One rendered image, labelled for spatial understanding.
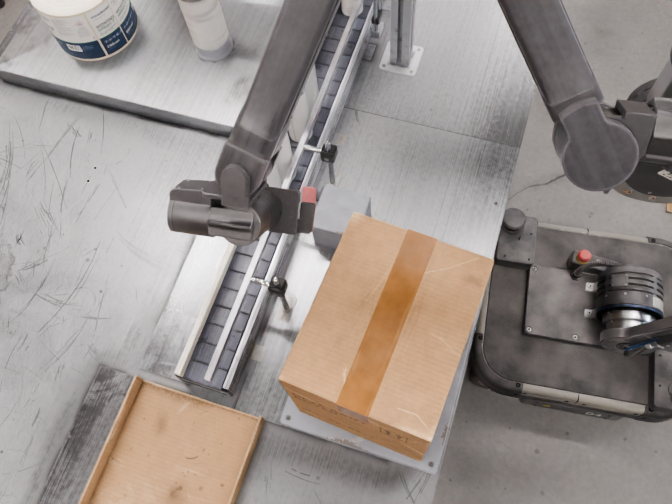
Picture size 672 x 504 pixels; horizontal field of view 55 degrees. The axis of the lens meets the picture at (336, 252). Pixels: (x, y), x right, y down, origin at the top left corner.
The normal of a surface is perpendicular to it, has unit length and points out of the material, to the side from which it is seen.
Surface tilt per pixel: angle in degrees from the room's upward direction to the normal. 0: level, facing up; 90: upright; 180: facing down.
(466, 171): 0
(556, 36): 49
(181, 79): 0
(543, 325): 0
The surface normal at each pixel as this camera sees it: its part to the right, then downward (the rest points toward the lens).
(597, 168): -0.20, 0.44
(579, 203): -0.07, -0.40
